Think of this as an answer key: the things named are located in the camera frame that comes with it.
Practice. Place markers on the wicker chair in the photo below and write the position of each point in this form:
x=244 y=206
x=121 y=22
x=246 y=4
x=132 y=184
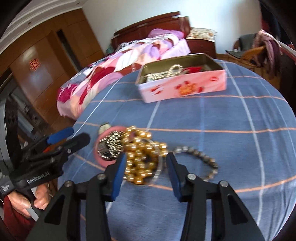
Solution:
x=245 y=58

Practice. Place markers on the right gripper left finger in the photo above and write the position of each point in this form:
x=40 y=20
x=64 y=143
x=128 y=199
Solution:
x=61 y=218

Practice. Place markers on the pink floral tin box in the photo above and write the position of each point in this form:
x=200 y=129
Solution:
x=164 y=79

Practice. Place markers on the pink bangle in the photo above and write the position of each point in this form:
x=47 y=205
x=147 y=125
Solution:
x=109 y=145

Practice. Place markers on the pink purple scarf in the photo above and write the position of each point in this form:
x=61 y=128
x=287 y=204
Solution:
x=270 y=56

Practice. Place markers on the round silver watch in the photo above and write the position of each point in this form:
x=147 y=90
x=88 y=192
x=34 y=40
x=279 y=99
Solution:
x=103 y=128

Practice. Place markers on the wooden nightstand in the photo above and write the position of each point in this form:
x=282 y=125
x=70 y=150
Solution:
x=202 y=46

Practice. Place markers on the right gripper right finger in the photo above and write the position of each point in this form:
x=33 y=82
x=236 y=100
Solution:
x=231 y=220

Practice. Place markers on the blue plaid tablecloth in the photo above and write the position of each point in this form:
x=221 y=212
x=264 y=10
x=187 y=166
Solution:
x=249 y=129

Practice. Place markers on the wooden bed headboard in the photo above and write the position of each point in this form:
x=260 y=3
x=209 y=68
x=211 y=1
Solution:
x=140 y=30

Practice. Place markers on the purple pillow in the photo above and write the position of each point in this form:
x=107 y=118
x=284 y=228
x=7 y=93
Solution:
x=158 y=32

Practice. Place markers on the floral cushion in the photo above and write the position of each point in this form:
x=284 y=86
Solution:
x=201 y=34

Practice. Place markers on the left hand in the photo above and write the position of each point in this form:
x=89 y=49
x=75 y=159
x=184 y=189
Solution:
x=21 y=203

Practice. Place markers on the wooden wardrobe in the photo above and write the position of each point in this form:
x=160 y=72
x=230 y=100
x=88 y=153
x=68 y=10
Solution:
x=40 y=65

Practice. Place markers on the grey garment on chair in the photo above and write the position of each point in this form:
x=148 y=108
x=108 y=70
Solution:
x=246 y=41

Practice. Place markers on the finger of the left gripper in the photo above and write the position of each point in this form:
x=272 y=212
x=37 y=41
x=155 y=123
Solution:
x=51 y=139
x=35 y=152

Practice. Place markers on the red flower ornament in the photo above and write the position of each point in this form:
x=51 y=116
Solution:
x=193 y=69

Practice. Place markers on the patchwork pink quilt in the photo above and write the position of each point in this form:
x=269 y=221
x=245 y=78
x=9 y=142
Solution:
x=76 y=93

